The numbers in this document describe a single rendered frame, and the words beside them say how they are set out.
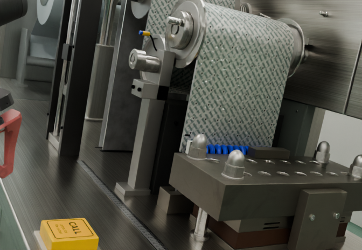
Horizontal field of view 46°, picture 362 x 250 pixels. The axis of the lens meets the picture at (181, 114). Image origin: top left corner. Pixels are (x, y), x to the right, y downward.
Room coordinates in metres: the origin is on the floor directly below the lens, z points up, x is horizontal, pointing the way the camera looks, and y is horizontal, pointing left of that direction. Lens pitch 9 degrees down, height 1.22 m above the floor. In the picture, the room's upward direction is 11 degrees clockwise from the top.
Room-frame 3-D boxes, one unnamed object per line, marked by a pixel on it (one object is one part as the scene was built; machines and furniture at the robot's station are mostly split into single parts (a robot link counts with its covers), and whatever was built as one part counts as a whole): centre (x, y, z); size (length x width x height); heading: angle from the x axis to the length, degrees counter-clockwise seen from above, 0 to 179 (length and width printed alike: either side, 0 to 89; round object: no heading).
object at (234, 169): (0.67, -0.10, 1.05); 0.04 x 0.04 x 0.04
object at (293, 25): (1.00, -0.19, 1.25); 0.15 x 0.01 x 0.15; 32
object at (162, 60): (0.87, 0.07, 1.05); 0.06 x 0.05 x 0.31; 122
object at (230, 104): (0.87, -0.11, 1.11); 0.23 x 0.01 x 0.18; 122
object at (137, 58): (0.85, 0.11, 1.18); 0.04 x 0.02 x 0.04; 32
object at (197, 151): (0.75, -0.04, 1.05); 0.04 x 0.04 x 0.04
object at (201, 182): (0.80, -0.21, 1.00); 0.40 x 0.16 x 0.06; 122
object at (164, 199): (0.88, -0.12, 0.92); 0.28 x 0.04 x 0.04; 122
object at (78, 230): (0.60, 0.13, 0.91); 0.07 x 0.07 x 0.02; 32
